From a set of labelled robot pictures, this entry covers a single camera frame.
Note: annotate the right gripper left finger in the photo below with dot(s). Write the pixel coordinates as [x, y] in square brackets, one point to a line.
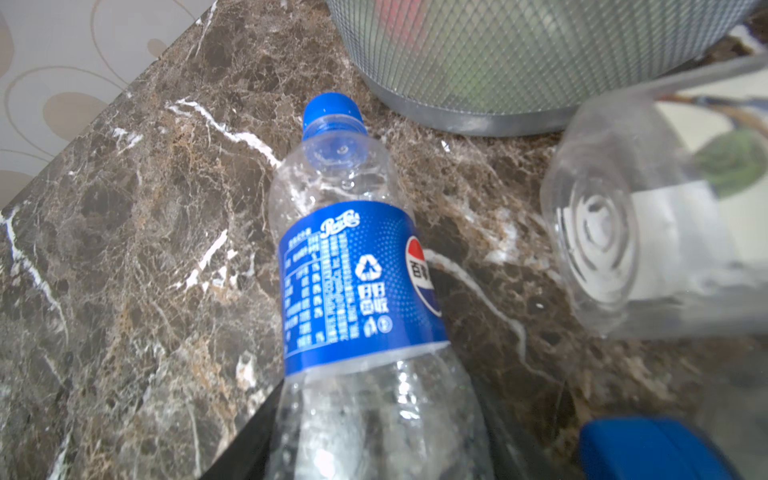
[247, 456]

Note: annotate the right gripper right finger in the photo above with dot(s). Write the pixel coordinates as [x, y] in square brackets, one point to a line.
[514, 453]

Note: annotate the small blue label water bottle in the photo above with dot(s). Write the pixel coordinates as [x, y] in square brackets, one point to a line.
[372, 387]

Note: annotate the clear bottle blue cap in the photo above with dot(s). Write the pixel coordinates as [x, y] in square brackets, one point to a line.
[726, 440]

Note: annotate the green mesh bin with liner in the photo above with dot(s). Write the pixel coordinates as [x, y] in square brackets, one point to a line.
[513, 68]

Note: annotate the white floral label bottle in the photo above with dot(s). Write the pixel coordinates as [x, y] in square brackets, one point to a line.
[656, 206]

